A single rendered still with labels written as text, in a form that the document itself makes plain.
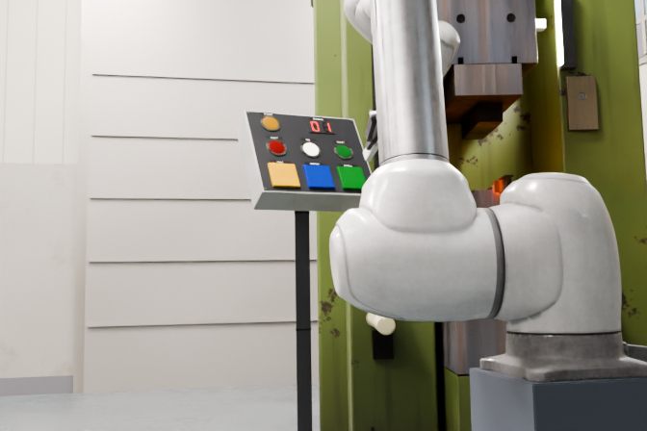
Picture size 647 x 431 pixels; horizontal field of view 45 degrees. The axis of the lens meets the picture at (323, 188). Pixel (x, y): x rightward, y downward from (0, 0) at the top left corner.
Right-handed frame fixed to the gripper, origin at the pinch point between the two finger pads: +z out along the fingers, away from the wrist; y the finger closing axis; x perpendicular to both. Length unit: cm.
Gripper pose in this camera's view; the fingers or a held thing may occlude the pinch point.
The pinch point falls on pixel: (371, 148)
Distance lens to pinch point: 205.0
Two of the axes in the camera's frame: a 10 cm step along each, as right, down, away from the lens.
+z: -3.6, 6.0, 7.2
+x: -2.3, -8.0, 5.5
